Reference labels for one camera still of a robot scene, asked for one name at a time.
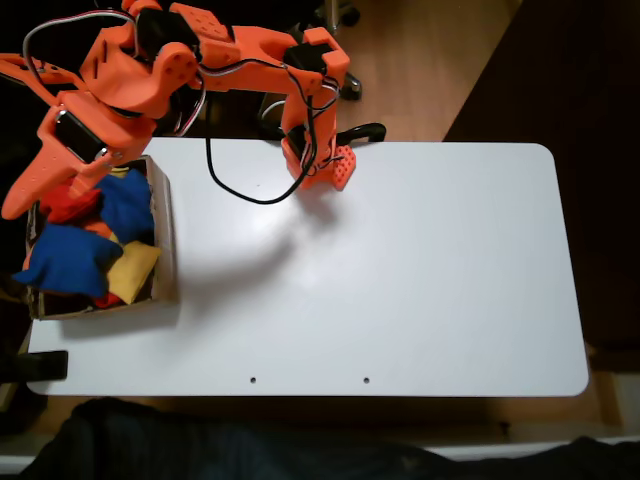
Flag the blue bean bag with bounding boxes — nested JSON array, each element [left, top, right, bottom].
[[94, 168, 156, 246], [12, 222, 124, 298]]

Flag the cardboard box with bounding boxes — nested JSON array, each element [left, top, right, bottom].
[[25, 154, 180, 321]]

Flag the black table clamp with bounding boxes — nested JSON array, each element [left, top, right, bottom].
[[17, 349, 69, 384], [337, 122, 387, 147]]

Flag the chair base with pole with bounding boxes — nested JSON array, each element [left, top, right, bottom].
[[314, 0, 364, 101]]

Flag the person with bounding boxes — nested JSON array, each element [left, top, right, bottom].
[[19, 397, 640, 480]]

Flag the orange gripper camera mount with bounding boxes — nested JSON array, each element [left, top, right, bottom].
[[0, 51, 92, 109]]

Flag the black cable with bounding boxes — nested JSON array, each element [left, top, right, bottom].
[[205, 92, 321, 206]]

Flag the white cable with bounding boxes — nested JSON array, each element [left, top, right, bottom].
[[260, 98, 287, 122]]

